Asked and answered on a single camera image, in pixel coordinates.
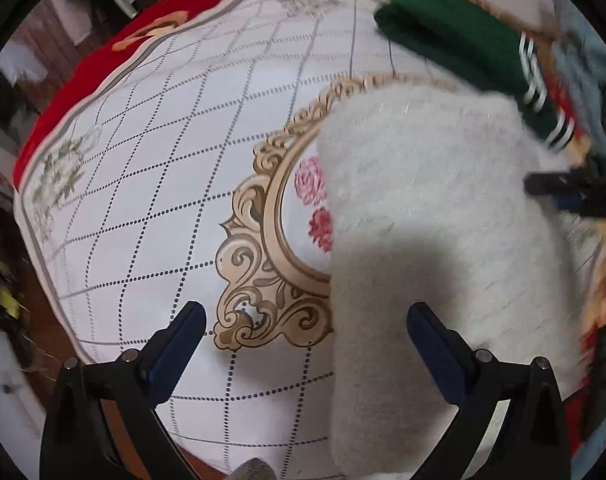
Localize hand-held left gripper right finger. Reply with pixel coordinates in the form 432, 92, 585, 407
406, 302, 572, 480

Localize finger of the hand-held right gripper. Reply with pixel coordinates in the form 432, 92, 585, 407
553, 192, 606, 219
525, 169, 606, 196

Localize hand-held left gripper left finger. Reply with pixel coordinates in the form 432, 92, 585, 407
39, 301, 208, 480

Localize white fuzzy cardigan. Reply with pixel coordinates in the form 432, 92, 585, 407
315, 82, 590, 480

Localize teal duvet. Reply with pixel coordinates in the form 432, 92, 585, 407
548, 0, 606, 161

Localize person's grey knit top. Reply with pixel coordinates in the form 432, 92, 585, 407
230, 457, 280, 480

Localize green folded garment white stripes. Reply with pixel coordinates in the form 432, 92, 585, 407
373, 0, 580, 152

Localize white grid-pattern floral mat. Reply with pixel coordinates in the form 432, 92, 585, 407
13, 0, 601, 478

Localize red floral blanket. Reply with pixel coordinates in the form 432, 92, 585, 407
12, 0, 606, 461

